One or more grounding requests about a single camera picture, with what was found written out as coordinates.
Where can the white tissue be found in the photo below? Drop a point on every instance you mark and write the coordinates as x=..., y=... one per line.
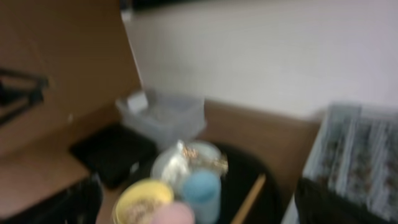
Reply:
x=176, y=166

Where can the blue cup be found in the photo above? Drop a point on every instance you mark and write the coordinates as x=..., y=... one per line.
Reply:
x=202, y=192

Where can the black rectangular tray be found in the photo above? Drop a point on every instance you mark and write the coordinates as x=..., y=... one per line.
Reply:
x=112, y=151

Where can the pink cup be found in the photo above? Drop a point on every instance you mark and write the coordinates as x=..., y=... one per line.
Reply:
x=174, y=213

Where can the grey dishwasher rack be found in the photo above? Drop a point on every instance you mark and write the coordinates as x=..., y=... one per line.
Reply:
x=355, y=156

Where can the yellow bowl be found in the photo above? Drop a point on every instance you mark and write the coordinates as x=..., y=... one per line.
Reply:
x=146, y=188

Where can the round black tray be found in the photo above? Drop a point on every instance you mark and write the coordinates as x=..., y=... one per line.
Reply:
x=244, y=169

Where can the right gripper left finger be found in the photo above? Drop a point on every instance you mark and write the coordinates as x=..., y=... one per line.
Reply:
x=79, y=203

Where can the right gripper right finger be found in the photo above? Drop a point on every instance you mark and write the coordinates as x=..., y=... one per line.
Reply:
x=316, y=204

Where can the food scraps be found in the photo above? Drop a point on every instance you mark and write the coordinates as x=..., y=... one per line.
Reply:
x=141, y=211

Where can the clear plastic bin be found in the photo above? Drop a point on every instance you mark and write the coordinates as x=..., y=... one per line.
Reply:
x=163, y=117

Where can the black stand on wall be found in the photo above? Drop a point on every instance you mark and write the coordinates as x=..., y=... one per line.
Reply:
x=10, y=95

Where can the left wooden chopstick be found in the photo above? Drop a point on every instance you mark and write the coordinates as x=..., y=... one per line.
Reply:
x=250, y=200

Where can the grey plate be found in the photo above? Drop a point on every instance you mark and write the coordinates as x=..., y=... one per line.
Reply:
x=204, y=148

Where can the gold snack wrapper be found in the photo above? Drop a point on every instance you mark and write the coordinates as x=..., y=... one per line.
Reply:
x=195, y=160

